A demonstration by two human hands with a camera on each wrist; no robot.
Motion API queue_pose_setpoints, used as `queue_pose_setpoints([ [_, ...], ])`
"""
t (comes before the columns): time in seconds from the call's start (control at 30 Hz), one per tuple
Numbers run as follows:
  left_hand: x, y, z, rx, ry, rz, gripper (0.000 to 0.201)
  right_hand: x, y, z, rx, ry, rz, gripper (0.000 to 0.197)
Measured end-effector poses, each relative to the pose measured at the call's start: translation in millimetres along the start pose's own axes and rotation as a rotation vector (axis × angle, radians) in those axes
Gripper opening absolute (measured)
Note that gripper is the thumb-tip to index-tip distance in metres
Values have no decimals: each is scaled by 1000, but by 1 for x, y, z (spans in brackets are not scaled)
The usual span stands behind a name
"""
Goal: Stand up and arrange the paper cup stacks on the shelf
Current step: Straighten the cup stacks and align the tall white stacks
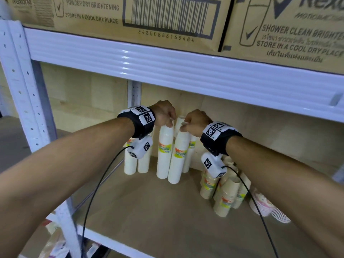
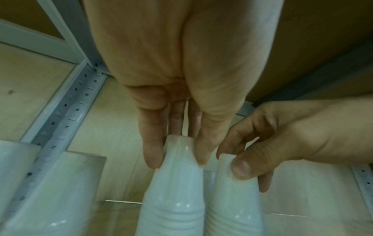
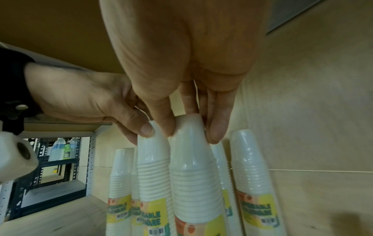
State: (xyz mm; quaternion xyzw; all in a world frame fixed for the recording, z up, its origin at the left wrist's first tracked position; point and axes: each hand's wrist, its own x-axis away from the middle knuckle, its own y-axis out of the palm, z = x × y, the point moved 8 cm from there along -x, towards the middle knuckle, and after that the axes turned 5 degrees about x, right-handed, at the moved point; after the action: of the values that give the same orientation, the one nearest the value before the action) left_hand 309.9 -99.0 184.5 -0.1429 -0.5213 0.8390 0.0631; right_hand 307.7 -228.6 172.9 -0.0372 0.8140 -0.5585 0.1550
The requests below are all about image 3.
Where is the person's right hand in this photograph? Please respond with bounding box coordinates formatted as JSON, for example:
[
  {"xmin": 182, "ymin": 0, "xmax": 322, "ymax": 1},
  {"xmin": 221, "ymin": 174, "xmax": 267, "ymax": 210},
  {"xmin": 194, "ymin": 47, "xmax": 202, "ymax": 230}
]
[{"xmin": 99, "ymin": 0, "xmax": 272, "ymax": 145}]

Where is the person's left hand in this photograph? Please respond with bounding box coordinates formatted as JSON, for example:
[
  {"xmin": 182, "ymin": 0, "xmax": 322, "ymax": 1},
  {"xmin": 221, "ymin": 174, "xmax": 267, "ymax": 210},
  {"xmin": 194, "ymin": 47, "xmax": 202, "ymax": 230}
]
[{"xmin": 24, "ymin": 62, "xmax": 155, "ymax": 146}]

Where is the slim white cup pack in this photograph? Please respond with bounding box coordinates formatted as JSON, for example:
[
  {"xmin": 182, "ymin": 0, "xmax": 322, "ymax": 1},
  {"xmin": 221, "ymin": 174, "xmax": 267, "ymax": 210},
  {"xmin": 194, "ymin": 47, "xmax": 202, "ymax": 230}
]
[{"xmin": 137, "ymin": 120, "xmax": 176, "ymax": 236}]

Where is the wide white cup pack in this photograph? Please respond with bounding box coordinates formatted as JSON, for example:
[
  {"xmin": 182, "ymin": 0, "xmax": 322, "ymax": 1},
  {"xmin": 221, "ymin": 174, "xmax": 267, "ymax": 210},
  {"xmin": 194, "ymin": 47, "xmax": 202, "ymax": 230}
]
[{"xmin": 169, "ymin": 114, "xmax": 229, "ymax": 236}]

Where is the clear water bottle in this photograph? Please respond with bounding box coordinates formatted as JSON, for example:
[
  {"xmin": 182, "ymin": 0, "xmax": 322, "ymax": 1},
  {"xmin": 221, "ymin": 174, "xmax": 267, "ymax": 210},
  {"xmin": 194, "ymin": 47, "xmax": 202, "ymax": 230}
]
[
  {"xmin": 70, "ymin": 137, "xmax": 81, "ymax": 159},
  {"xmin": 48, "ymin": 138, "xmax": 66, "ymax": 162}
]

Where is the brown shelf board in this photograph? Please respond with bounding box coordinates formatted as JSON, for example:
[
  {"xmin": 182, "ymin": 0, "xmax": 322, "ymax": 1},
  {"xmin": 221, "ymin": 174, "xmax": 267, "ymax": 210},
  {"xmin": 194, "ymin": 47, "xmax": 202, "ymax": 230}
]
[{"xmin": 0, "ymin": 0, "xmax": 126, "ymax": 75}]

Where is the dark blue metal rack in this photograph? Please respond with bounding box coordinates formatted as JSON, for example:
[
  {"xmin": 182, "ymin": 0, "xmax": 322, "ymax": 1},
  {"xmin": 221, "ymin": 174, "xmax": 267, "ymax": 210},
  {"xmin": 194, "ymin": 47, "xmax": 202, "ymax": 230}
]
[{"xmin": 13, "ymin": 137, "xmax": 91, "ymax": 218}]

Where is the row of white cup stacks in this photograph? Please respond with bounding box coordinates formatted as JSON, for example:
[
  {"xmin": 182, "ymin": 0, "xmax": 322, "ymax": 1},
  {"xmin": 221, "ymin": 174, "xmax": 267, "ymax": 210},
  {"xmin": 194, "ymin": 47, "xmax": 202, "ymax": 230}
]
[{"xmin": 106, "ymin": 129, "xmax": 288, "ymax": 236}]

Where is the grey metal shelf frame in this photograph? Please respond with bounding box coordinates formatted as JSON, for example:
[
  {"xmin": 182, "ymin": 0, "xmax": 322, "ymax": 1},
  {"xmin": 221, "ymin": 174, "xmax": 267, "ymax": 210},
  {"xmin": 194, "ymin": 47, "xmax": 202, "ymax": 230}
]
[{"xmin": 0, "ymin": 41, "xmax": 114, "ymax": 223}]

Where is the black wrist strap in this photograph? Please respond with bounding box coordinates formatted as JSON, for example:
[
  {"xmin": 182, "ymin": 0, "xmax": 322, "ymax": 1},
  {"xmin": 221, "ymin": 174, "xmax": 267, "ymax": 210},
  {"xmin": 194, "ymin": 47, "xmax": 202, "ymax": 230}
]
[{"xmin": 0, "ymin": 47, "xmax": 44, "ymax": 136}]

